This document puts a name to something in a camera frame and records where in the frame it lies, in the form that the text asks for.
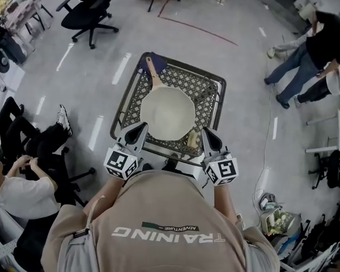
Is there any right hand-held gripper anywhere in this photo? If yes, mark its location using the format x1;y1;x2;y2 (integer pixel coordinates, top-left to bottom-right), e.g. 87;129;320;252
201;126;239;186

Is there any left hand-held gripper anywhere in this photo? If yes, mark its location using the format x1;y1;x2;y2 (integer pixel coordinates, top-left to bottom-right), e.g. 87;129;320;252
103;121;150;180

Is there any small yellowish-green object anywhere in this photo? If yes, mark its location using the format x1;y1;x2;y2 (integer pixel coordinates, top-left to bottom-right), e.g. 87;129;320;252
186;131;199;147

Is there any cream frying pan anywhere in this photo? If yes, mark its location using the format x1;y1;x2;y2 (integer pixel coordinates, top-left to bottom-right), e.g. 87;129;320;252
140;57;195;141

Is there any person's left forearm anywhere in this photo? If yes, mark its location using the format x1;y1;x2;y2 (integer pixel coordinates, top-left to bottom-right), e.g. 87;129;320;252
82;177;125;218

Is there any person's right forearm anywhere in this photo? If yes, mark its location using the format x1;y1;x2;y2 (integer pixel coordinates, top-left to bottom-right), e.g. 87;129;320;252
212;184;239;223

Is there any black lattice metal table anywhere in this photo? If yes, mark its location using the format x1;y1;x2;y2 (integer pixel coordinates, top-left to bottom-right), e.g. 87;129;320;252
109;52;227;168

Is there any person's beige t-shirt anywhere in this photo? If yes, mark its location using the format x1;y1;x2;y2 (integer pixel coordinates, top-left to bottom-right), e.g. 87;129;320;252
41;170;281;272

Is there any dark blue cloth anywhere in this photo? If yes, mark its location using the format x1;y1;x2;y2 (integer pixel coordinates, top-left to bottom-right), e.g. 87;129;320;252
139;53;167;75

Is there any grey handheld appliance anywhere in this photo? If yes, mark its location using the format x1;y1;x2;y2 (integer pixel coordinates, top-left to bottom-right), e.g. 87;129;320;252
259;193;281;213

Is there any white bag of flowers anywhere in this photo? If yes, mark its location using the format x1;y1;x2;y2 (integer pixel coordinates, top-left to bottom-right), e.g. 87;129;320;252
260;208;301;237

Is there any black mesh office chair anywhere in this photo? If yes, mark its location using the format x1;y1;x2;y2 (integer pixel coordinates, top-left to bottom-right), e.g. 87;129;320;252
56;0;120;50

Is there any pile of black equipment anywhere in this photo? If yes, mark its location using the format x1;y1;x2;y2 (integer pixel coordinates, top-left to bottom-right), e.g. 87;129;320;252
296;197;340;266

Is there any black swivel chair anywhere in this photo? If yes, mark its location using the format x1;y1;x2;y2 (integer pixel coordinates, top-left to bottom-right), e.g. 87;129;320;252
12;146;96;269

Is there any table with checkered cloth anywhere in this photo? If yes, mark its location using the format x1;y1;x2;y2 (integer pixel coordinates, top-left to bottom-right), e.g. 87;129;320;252
4;0;54;38

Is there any white metal shelf rack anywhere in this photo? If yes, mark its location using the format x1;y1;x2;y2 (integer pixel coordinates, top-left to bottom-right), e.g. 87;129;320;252
0;194;28;272

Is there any white floor cable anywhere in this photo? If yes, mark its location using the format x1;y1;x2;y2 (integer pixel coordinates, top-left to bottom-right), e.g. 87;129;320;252
252;89;276;226

